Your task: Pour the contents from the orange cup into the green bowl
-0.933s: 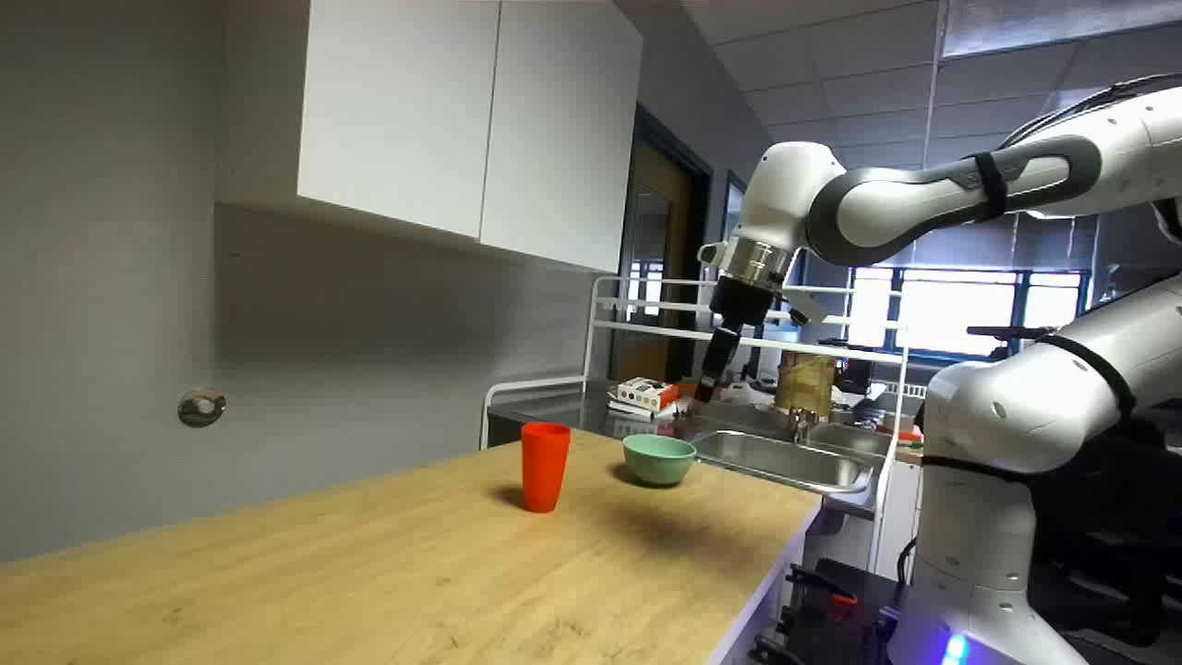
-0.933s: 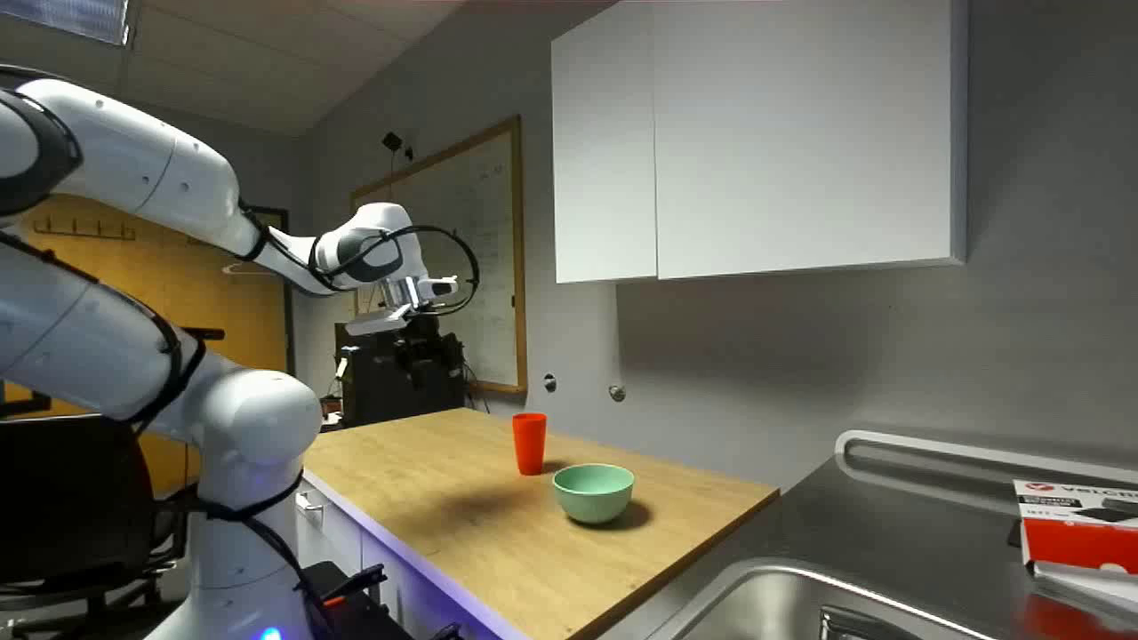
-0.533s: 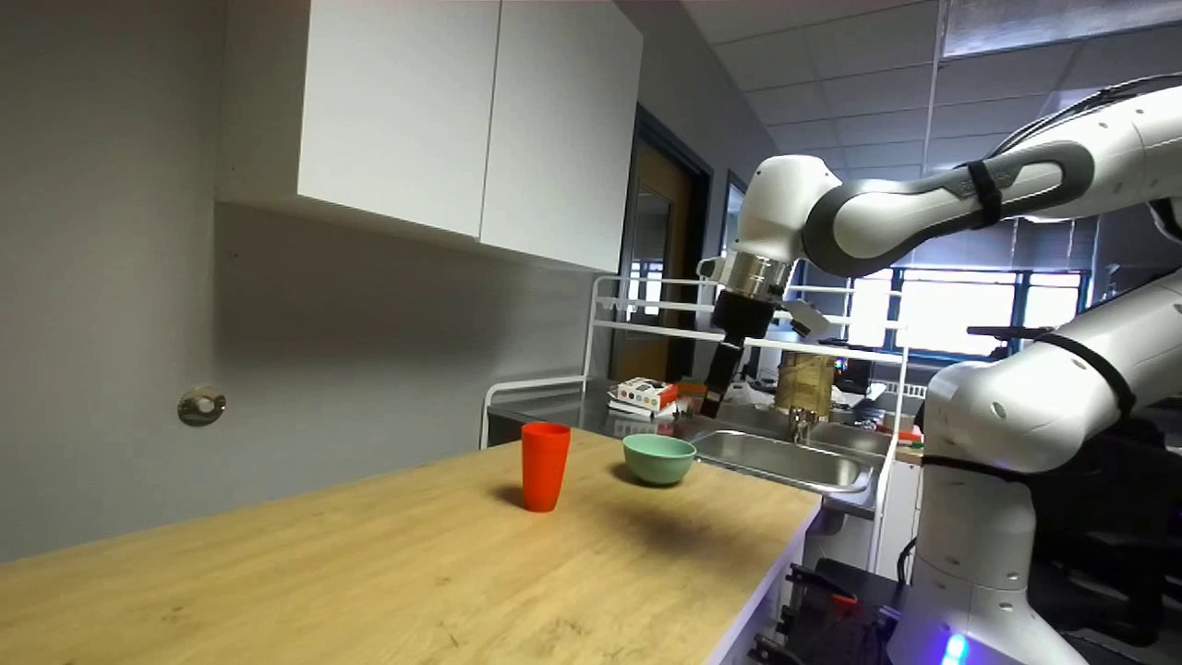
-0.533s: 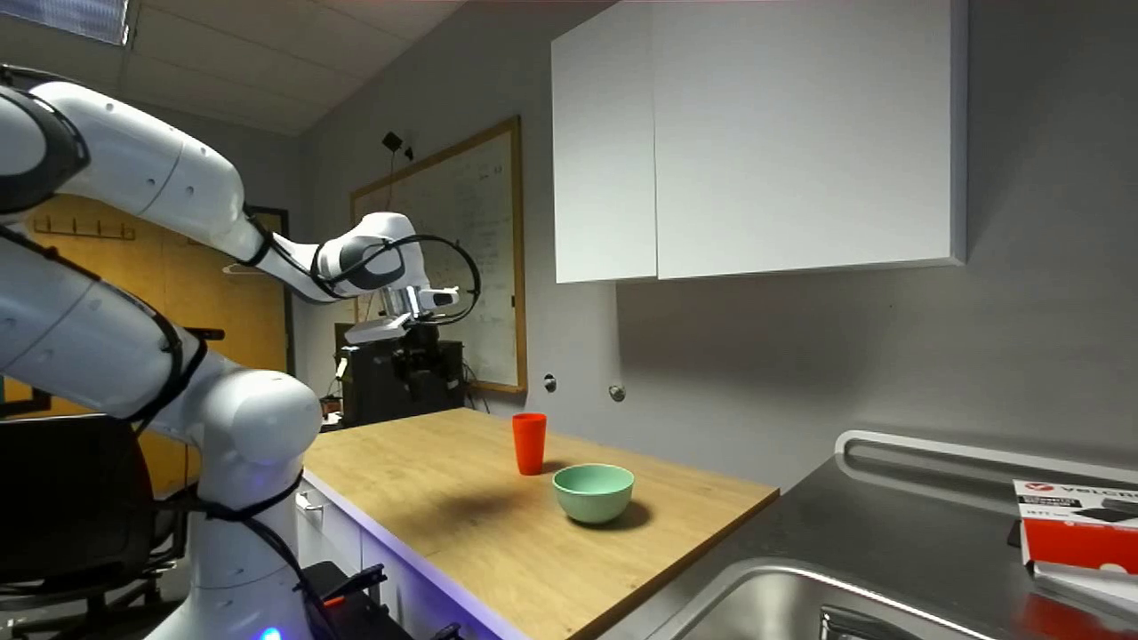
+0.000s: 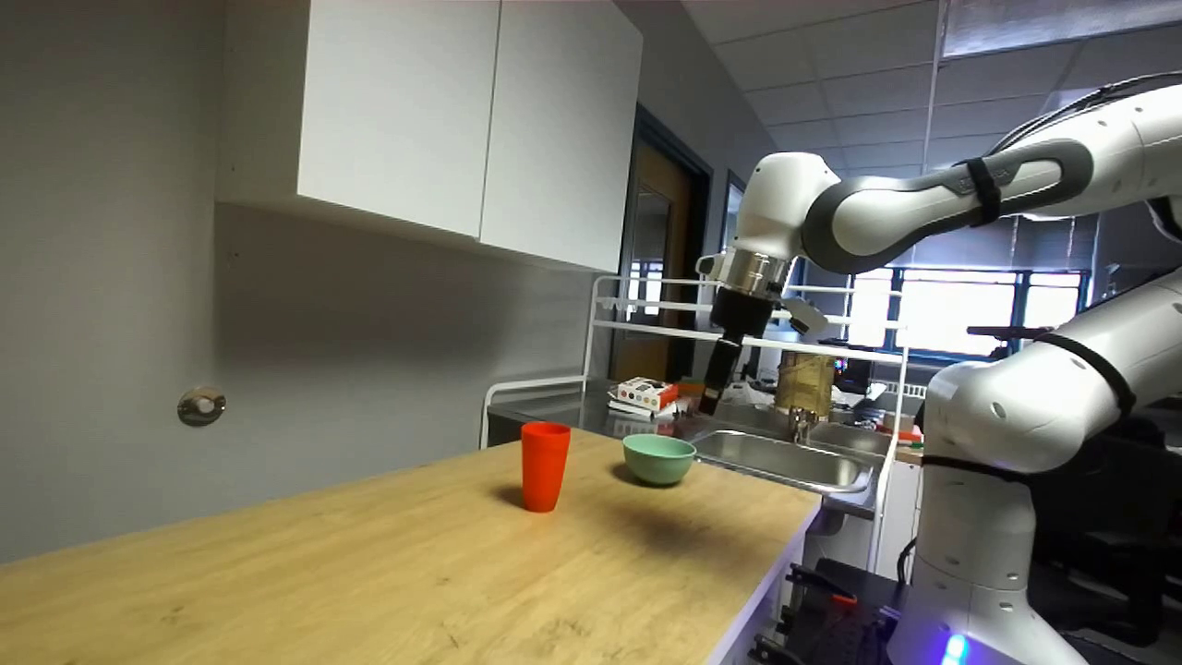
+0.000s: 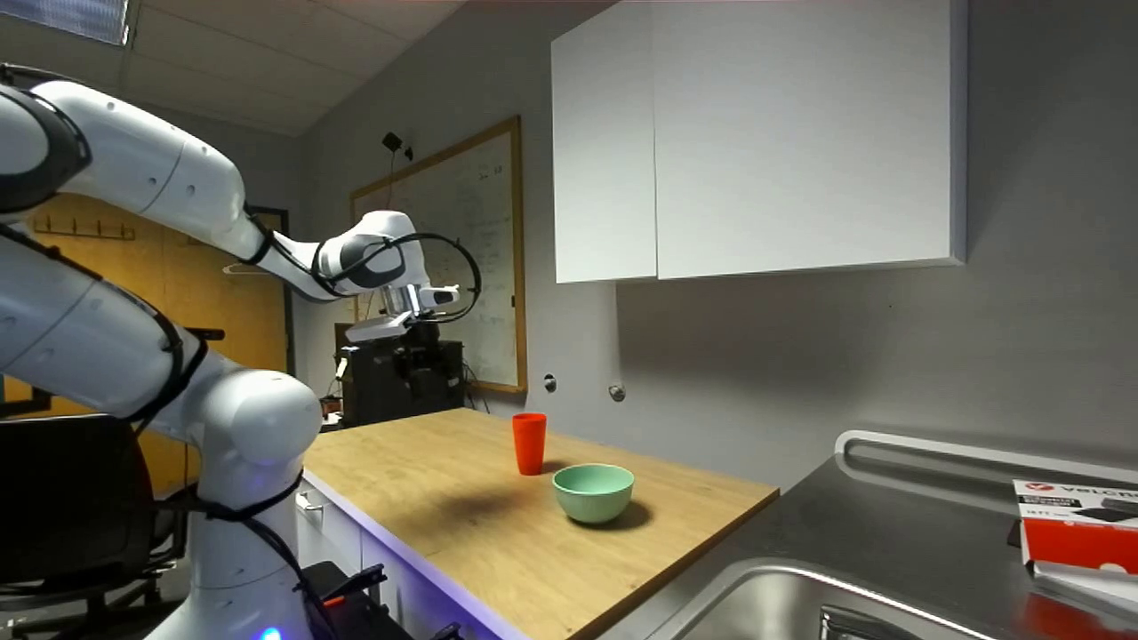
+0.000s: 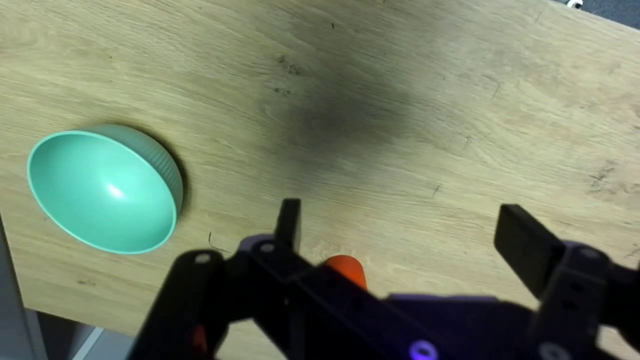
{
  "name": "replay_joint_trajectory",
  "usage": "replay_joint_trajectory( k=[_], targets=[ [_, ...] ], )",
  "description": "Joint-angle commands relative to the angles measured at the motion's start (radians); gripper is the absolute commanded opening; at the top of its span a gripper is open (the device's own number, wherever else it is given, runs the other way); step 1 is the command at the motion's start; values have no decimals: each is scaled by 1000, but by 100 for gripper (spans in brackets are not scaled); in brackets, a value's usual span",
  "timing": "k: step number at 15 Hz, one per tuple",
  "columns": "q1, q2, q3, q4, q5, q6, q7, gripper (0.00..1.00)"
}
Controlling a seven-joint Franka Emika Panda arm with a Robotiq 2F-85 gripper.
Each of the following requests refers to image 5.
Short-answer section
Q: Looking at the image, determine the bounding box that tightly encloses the black office chair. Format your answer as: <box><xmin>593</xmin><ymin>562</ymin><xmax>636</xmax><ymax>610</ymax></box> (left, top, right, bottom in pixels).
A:
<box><xmin>1029</xmin><ymin>413</ymin><xmax>1182</xmax><ymax>652</ymax></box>

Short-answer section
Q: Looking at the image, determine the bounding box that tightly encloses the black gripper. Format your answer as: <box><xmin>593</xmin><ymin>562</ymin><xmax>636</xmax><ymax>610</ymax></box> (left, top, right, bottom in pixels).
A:
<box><xmin>696</xmin><ymin>284</ymin><xmax>780</xmax><ymax>419</ymax></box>

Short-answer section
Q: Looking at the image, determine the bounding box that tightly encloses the orange plastic cup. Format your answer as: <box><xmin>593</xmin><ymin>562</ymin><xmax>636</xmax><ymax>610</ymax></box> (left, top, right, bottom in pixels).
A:
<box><xmin>515</xmin><ymin>419</ymin><xmax>577</xmax><ymax>519</ymax></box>

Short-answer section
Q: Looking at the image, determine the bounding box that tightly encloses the round metal wall knob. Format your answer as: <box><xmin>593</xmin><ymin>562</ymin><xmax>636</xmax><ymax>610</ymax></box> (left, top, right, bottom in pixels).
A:
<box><xmin>172</xmin><ymin>381</ymin><xmax>229</xmax><ymax>433</ymax></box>

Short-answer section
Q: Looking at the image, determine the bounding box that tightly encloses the white wall cabinet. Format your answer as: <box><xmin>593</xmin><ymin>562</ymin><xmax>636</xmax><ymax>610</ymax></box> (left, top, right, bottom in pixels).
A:
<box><xmin>219</xmin><ymin>0</ymin><xmax>646</xmax><ymax>276</ymax></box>

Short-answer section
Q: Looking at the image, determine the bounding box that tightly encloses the dark wooden door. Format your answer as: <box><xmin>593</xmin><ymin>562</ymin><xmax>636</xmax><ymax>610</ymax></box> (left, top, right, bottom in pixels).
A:
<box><xmin>610</xmin><ymin>103</ymin><xmax>716</xmax><ymax>388</ymax></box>

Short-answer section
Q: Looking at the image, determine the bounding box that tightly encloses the bright window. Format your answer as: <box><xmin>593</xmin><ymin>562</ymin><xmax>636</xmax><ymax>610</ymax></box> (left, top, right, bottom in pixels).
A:
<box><xmin>844</xmin><ymin>261</ymin><xmax>1087</xmax><ymax>361</ymax></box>

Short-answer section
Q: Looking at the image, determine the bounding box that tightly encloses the red and white box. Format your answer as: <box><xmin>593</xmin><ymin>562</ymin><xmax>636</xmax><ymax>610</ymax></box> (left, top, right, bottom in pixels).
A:
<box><xmin>610</xmin><ymin>372</ymin><xmax>684</xmax><ymax>423</ymax></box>

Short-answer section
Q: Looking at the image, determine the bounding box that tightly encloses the white wire dish rack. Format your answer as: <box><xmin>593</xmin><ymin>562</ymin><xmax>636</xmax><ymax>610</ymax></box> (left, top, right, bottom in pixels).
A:
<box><xmin>475</xmin><ymin>275</ymin><xmax>917</xmax><ymax>520</ymax></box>

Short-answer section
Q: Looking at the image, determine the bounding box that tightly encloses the ceiling light panel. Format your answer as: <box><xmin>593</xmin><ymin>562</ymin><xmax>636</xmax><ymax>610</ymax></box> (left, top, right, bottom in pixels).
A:
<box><xmin>938</xmin><ymin>0</ymin><xmax>1182</xmax><ymax>62</ymax></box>

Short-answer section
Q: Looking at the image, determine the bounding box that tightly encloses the stainless steel sink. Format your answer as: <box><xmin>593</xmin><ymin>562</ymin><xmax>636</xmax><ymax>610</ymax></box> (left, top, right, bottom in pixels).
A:
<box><xmin>684</xmin><ymin>425</ymin><xmax>877</xmax><ymax>503</ymax></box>

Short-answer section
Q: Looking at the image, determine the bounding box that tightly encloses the green bowl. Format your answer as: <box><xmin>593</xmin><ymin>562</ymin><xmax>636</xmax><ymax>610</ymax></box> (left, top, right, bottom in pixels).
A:
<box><xmin>615</xmin><ymin>429</ymin><xmax>703</xmax><ymax>487</ymax></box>

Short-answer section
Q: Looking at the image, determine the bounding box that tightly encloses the brown paper bag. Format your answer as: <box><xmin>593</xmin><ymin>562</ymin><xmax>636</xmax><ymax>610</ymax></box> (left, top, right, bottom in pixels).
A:
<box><xmin>776</xmin><ymin>351</ymin><xmax>839</xmax><ymax>419</ymax></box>

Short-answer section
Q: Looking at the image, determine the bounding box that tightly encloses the black and red clamp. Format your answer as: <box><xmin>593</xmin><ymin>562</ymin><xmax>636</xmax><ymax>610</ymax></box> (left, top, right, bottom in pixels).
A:
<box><xmin>751</xmin><ymin>559</ymin><xmax>902</xmax><ymax>665</ymax></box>

